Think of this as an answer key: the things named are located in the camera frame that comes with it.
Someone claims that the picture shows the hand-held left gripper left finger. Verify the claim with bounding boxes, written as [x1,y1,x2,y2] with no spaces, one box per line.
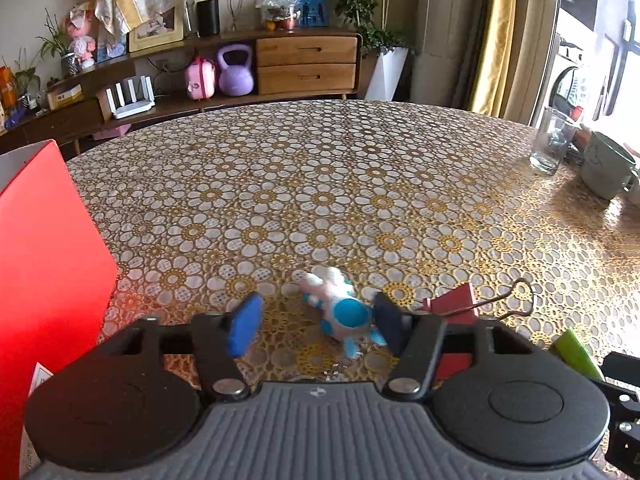
[97,291,264,403]

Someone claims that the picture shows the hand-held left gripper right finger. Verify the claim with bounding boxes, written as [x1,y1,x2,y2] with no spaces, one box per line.
[371,291,538,401]

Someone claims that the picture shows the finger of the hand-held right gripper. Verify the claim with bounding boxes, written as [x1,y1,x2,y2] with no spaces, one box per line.
[592,379,640,413]
[602,352,640,386]

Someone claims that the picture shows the light green plastic object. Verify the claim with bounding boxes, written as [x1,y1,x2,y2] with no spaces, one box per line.
[550,329,606,381]

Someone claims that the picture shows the blue and white toy figure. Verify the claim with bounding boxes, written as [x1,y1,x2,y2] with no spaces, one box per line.
[299,266,388,360]

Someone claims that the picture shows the red and white cardboard box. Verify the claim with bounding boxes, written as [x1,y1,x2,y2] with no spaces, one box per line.
[0,139,120,480]

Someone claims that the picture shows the red binder clip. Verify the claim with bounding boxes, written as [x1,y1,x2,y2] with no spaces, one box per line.
[422,278,536,381]

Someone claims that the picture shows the floral lace tablecloth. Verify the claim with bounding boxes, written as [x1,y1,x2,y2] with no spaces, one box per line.
[65,99,640,386]

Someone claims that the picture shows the green mug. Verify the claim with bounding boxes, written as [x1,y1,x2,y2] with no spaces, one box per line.
[580,131,640,201]

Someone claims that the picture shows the flat pink box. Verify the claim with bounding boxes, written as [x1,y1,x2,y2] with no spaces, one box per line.
[92,125,132,141]

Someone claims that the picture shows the clear drinking glass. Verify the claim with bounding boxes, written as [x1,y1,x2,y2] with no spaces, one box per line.
[530,106,578,176]

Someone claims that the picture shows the white router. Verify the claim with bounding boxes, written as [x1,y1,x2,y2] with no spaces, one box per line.
[104,76,157,120]

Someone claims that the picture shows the purple kettlebell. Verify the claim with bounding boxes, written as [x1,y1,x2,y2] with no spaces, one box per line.
[216,44,255,97]

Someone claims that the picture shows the pink toy suitcase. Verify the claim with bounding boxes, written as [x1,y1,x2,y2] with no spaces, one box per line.
[185,56,217,101]

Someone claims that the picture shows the white planter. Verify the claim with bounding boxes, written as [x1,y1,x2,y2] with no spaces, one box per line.
[365,46,410,102]

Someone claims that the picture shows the wooden TV cabinet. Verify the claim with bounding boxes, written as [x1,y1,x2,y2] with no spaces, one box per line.
[0,30,363,156]

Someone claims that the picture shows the small cardboard box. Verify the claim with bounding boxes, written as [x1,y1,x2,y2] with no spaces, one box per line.
[47,84,83,110]

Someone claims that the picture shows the washing machine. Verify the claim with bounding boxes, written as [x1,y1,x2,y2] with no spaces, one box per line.
[550,35,601,121]

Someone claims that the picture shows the yellow curtain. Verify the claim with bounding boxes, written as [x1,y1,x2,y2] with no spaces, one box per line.
[470,0,518,118]

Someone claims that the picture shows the black speaker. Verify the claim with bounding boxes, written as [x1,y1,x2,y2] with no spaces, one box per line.
[196,0,222,37]

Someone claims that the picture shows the clear plastic bag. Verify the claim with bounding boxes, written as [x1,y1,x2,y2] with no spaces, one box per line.
[256,0,301,31]

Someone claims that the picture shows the large green houseplant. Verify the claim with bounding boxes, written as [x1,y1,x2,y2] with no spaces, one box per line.
[322,0,416,56]

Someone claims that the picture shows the blue plastic bag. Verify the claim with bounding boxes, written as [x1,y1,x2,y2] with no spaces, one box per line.
[295,0,331,28]

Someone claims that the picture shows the small potted plant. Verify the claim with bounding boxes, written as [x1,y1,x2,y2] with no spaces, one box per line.
[37,10,81,78]
[15,50,42,97]

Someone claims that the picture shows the pink plush doll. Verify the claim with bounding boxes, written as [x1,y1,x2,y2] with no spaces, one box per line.
[65,4,98,68]

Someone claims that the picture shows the orange box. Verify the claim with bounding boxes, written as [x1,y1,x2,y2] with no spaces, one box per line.
[0,65,16,107]

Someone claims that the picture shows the picture frame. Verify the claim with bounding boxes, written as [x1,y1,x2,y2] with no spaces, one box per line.
[128,7,185,52]

